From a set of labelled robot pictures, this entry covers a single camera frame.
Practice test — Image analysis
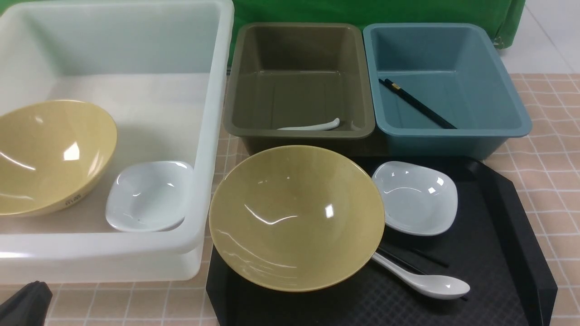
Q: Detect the white spoon in bin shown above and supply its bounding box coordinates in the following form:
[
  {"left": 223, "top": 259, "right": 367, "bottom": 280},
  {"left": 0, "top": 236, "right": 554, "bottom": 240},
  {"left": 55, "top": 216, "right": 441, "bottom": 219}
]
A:
[{"left": 278, "top": 118, "right": 340, "bottom": 131}]

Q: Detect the white dish in tub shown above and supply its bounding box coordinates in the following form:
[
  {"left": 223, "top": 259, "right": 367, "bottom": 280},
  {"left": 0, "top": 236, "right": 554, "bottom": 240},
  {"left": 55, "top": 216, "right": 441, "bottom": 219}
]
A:
[{"left": 105, "top": 161, "right": 194, "bottom": 232}]

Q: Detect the olive brown plastic bin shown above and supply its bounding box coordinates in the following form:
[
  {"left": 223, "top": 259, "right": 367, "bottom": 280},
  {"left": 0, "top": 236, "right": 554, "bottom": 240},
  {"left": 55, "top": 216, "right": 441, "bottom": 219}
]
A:
[{"left": 224, "top": 23, "right": 376, "bottom": 156}]

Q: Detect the white square dish on tray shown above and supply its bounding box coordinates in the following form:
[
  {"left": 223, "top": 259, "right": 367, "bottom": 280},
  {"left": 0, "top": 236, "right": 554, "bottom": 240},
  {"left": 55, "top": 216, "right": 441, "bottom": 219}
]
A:
[{"left": 372, "top": 161, "right": 458, "bottom": 236}]

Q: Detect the large white plastic tub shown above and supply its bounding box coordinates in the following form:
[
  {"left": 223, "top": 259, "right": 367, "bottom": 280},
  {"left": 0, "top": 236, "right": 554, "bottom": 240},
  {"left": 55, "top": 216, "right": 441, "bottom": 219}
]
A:
[{"left": 1, "top": 0, "right": 234, "bottom": 285}]

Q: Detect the green cloth backdrop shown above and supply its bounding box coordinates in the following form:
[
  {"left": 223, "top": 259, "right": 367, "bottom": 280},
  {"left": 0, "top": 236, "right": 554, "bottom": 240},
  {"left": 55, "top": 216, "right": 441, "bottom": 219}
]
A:
[{"left": 230, "top": 0, "right": 525, "bottom": 54}]

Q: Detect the black plastic tray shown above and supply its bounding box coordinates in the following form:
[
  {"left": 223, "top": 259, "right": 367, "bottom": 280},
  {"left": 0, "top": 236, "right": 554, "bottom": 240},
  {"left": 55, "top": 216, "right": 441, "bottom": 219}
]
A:
[{"left": 206, "top": 157, "right": 557, "bottom": 326}]

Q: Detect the yellow noodle bowl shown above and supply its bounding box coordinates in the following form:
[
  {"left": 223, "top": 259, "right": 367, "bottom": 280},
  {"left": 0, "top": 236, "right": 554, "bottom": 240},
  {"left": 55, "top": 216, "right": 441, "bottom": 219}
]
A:
[{"left": 208, "top": 146, "right": 385, "bottom": 292}]

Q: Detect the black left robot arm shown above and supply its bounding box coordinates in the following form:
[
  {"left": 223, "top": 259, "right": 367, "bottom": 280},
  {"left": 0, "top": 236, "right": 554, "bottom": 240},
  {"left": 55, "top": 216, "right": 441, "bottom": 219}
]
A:
[{"left": 0, "top": 281, "right": 53, "bottom": 326}]

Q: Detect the blue plastic bin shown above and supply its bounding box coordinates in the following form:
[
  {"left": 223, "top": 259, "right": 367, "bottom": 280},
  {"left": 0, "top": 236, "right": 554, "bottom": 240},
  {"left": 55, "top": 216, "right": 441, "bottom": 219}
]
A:
[{"left": 363, "top": 23, "right": 532, "bottom": 160}]

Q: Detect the white ceramic spoon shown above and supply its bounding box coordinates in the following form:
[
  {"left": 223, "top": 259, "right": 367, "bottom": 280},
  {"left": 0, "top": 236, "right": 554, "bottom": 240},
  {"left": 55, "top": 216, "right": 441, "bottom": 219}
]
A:
[{"left": 372, "top": 252, "right": 470, "bottom": 301}]

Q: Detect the yellow bowl in tub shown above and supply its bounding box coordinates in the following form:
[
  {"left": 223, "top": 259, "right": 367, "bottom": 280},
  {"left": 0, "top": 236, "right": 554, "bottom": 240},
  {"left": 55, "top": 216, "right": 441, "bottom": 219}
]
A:
[{"left": 0, "top": 101, "right": 118, "bottom": 217}]

